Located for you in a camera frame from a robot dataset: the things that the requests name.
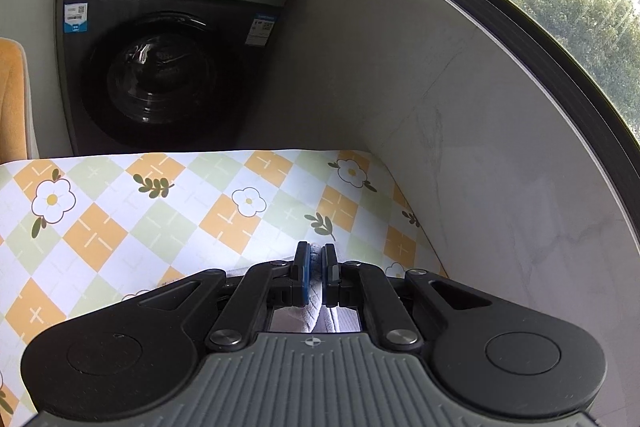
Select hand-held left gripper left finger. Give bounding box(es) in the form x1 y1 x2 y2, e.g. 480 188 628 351
122 241 312 352

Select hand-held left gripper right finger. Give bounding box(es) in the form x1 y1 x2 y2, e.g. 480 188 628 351
322 243 497 352

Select light lavender ribbed pants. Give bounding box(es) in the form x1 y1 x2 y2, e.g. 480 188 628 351
122 243 363 334

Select floral checkered tablecloth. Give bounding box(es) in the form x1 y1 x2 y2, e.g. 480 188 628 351
0 149 449 418

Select blue white energy label sticker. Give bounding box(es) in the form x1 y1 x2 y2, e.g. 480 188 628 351
252 12 279 48

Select grey front-load washing machine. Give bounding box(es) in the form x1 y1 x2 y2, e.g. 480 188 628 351
62 0 302 156

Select orange chair back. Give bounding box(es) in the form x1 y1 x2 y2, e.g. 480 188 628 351
0 37 42 164

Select blue white square sticker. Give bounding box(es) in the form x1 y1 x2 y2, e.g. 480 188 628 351
63 1 90 34

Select green trees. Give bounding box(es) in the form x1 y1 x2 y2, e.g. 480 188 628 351
487 0 640 128

